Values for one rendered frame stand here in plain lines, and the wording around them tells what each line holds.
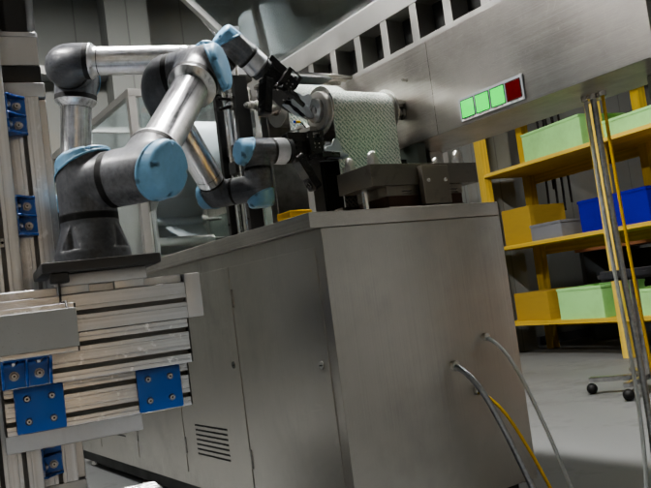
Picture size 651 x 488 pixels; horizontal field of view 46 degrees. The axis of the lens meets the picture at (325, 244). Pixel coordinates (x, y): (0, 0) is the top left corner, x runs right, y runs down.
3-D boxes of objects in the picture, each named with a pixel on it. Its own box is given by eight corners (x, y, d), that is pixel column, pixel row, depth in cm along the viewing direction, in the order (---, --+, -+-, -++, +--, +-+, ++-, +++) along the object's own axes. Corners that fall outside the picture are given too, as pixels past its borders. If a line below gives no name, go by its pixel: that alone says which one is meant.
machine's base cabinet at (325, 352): (73, 466, 394) (54, 298, 399) (190, 440, 430) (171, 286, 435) (363, 583, 185) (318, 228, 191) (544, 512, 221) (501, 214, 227)
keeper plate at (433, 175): (421, 204, 218) (416, 167, 219) (448, 203, 224) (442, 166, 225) (427, 203, 216) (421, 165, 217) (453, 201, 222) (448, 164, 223)
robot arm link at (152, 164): (114, 221, 156) (188, 86, 197) (179, 209, 152) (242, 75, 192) (85, 172, 149) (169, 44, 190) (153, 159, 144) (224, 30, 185)
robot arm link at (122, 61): (32, 33, 202) (221, 30, 204) (46, 46, 213) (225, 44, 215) (32, 76, 201) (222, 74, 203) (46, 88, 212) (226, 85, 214)
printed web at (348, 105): (281, 237, 260) (263, 90, 263) (338, 233, 273) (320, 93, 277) (347, 220, 228) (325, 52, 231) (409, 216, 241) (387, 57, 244)
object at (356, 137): (341, 181, 229) (332, 120, 230) (402, 179, 242) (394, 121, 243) (342, 181, 229) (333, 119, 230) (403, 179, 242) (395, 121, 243)
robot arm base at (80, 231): (59, 262, 148) (53, 211, 148) (51, 269, 162) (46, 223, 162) (139, 255, 154) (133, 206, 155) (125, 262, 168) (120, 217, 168)
